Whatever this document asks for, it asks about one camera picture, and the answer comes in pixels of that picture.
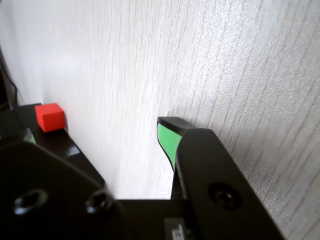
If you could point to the red cube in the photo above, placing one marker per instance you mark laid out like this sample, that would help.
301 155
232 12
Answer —
50 117

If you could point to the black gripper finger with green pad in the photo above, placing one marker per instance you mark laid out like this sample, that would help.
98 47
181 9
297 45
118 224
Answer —
37 180
212 162

